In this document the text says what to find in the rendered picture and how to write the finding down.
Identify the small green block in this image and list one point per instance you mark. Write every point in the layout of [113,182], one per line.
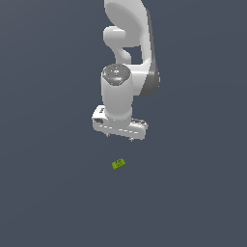
[118,164]

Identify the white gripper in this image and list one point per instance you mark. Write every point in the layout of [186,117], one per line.
[119,126]

